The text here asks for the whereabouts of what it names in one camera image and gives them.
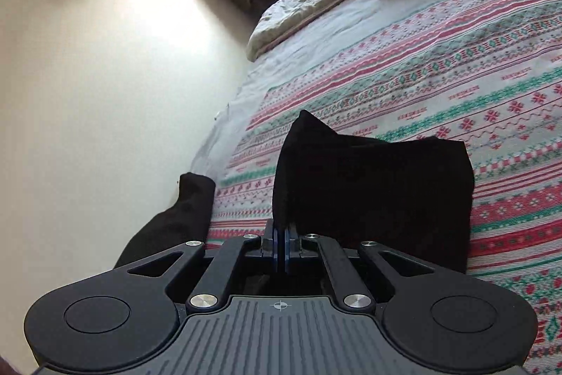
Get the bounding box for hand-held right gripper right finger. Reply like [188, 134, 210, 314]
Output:
[283, 221, 435, 310]

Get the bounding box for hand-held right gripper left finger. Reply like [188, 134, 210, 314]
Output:
[127, 219, 282, 313]

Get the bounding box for black pants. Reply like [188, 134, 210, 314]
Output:
[272, 110, 476, 274]

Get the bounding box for black cloth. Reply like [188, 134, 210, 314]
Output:
[113, 172, 217, 270]

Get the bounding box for bed with grey sheet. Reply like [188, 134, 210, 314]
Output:
[189, 0, 562, 375]

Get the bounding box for patterned pink green blanket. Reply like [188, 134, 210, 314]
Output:
[206, 0, 562, 375]

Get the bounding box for folded grey quilt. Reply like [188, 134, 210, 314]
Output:
[247, 0, 379, 62]

